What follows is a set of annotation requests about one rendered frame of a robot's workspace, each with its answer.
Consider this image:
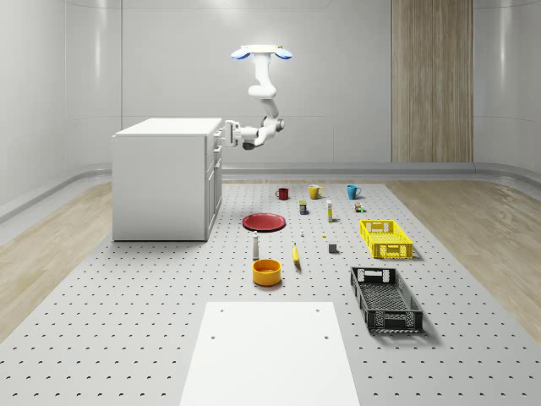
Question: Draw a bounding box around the white board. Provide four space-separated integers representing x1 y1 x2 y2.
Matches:
178 301 362 406

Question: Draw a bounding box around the white cabinet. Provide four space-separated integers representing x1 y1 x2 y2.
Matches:
112 117 224 243

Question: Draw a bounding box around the white drawer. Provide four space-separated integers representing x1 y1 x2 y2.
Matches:
205 125 224 151

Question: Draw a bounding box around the yellow bowl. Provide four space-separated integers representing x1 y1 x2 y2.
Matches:
252 258 282 289

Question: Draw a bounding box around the red plate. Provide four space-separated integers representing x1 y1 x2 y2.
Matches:
242 212 288 233

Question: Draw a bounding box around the yellow basket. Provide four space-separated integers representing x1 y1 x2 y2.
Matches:
359 219 415 260

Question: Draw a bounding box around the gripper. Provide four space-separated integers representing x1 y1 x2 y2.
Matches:
217 119 243 148

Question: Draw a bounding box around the dark grey basket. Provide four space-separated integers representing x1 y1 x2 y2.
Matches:
349 266 425 336

